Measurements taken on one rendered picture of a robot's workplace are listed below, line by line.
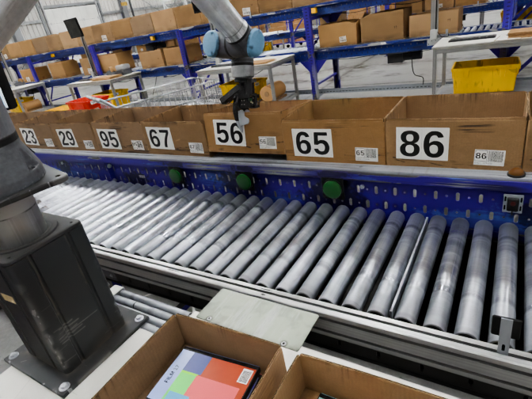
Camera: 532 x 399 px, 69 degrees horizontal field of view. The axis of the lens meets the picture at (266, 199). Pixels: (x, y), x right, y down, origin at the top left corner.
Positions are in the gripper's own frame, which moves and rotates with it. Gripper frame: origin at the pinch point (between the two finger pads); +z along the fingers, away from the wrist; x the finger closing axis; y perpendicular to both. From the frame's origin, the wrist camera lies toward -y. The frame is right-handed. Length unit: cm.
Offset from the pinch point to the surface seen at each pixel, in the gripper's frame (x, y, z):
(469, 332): -48, 91, 39
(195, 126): -1.6, -23.2, -1.5
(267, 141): 0.5, 12.0, 4.7
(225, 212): -15.2, 0.9, 31.6
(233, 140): 0.4, -4.4, 4.6
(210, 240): -33.1, 7.5, 36.5
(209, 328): -75, 42, 38
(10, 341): -45, -136, 116
